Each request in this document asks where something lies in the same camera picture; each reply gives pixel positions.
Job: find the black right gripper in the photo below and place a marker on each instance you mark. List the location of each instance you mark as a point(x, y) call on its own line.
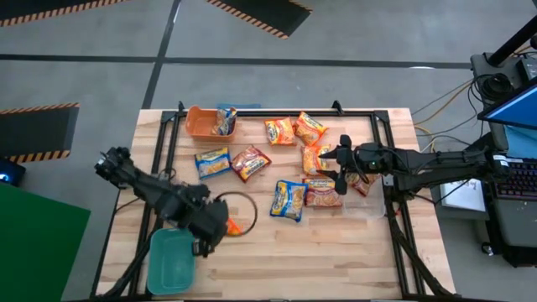
point(365, 161)

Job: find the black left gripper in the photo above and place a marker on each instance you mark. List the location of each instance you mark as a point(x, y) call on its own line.
point(205, 218)

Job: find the red Maruchan ramen pack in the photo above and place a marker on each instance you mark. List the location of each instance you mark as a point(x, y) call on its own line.
point(250, 163)
point(321, 194)
point(363, 186)

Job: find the orange Maruchan ramen pack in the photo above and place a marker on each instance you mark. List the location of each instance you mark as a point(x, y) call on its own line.
point(309, 129)
point(280, 132)
point(235, 228)
point(312, 161)

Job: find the blue Maruchan ramen pack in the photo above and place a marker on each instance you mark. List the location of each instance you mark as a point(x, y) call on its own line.
point(225, 121)
point(289, 201)
point(212, 163)

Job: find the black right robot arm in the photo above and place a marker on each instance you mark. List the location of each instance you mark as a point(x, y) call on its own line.
point(440, 165)

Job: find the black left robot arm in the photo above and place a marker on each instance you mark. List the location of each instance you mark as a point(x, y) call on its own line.
point(142, 186)

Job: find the clear plastic bin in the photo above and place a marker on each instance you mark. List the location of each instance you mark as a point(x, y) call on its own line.
point(369, 209)

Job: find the teal plastic bin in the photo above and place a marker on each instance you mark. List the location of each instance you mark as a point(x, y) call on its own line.
point(172, 262)

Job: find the orange plastic bin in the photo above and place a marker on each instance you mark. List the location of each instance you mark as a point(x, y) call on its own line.
point(201, 126)

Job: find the white paper sheet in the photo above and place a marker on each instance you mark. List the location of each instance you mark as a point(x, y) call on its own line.
point(465, 197)

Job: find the green board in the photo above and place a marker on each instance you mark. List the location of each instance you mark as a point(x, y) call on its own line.
point(38, 251)

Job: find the black hazard-striped floor mat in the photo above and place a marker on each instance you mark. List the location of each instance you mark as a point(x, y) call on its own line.
point(33, 130)
point(264, 14)
point(50, 8)

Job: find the black backlit keyboard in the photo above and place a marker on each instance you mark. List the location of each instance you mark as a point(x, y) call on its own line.
point(520, 180)

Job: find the monitor with blue screen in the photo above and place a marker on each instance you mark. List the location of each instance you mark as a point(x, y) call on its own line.
point(516, 111)

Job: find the grey equipment cart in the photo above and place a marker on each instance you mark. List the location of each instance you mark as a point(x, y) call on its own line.
point(516, 226)

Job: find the black device blue light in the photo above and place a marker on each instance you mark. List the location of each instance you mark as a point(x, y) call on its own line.
point(10, 172)

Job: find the black pole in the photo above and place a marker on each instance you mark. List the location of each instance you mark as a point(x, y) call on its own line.
point(512, 42)

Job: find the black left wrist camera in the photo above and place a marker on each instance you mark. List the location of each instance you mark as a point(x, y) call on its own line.
point(201, 247)

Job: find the black frame clamp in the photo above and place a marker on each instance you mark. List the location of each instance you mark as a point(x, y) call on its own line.
point(337, 107)
point(180, 108)

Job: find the black table frame rail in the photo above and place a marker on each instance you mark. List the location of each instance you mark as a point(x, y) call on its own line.
point(272, 113)

